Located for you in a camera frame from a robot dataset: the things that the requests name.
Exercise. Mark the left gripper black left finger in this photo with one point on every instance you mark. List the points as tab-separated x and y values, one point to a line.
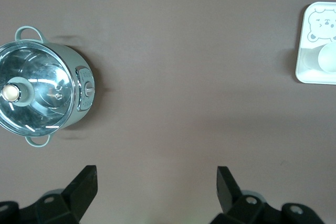
76	200

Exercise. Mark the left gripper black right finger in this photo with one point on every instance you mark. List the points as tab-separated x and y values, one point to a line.
233	203

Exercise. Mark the white plastic cup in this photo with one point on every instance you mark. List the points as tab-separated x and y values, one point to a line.
326	57

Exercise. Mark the brown table cover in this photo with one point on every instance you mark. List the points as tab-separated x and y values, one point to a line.
168	77

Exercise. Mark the cream tray with bear print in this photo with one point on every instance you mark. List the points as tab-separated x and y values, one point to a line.
304	74

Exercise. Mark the sage green electric pot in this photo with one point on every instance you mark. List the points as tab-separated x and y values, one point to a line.
78	61

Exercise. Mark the glass pot lid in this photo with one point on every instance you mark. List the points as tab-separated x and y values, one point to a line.
39	77

